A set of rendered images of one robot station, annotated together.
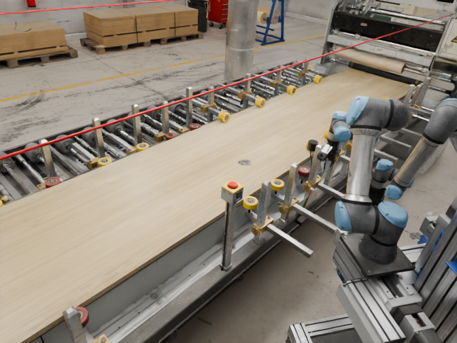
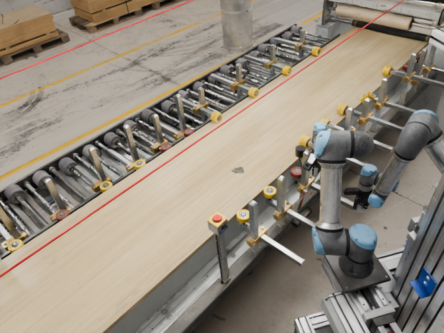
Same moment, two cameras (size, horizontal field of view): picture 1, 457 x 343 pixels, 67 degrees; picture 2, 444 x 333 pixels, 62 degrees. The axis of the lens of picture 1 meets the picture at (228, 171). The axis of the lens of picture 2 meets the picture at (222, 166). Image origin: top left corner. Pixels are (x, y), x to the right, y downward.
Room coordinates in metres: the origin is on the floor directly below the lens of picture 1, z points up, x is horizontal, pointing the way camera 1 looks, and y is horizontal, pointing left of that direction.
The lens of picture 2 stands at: (0.04, -0.20, 2.55)
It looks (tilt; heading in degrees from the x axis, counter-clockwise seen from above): 41 degrees down; 6
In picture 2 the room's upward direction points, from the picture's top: 6 degrees counter-clockwise
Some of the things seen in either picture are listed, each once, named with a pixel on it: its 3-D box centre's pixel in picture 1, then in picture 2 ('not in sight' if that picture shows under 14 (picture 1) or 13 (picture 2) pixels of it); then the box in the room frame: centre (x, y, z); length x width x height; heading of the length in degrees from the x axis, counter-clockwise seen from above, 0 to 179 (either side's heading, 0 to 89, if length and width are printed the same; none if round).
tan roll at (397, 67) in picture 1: (385, 64); (392, 20); (3.90, -1.65, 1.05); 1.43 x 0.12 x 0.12; 49
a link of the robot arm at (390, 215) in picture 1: (387, 221); (359, 242); (1.05, -0.65, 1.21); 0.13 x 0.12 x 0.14; 86
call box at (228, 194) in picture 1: (232, 192); (217, 224); (1.18, -0.02, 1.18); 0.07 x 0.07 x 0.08; 49
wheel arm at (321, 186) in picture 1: (329, 190); (322, 191); (1.71, -0.63, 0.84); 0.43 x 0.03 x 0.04; 49
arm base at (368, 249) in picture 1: (380, 241); (357, 258); (1.05, -0.65, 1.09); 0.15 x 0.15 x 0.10
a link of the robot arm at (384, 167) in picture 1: (383, 170); (368, 175); (1.55, -0.82, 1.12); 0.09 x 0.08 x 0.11; 56
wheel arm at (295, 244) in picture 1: (276, 233); (270, 242); (1.35, -0.28, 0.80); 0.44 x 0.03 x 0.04; 49
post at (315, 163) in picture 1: (312, 178); (304, 180); (1.76, -0.52, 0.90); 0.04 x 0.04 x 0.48; 49
